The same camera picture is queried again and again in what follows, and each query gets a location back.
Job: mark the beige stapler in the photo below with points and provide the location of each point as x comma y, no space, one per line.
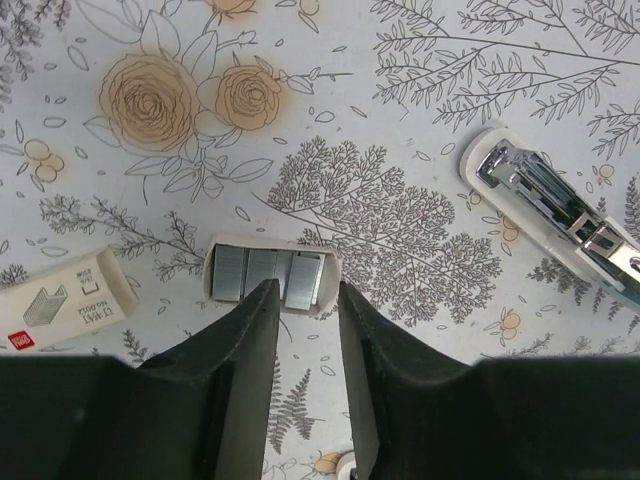
346,468

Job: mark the light blue stapler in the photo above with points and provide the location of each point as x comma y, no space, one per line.
519,183

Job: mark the grey staple strip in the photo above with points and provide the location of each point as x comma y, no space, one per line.
227,274
260,266
302,282

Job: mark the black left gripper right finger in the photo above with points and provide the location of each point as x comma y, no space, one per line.
416,413

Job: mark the floral patterned table mat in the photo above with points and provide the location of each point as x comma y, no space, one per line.
148,127

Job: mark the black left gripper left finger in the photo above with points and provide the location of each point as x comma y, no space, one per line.
198,410

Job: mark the white staples tray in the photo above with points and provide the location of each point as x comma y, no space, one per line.
328,279

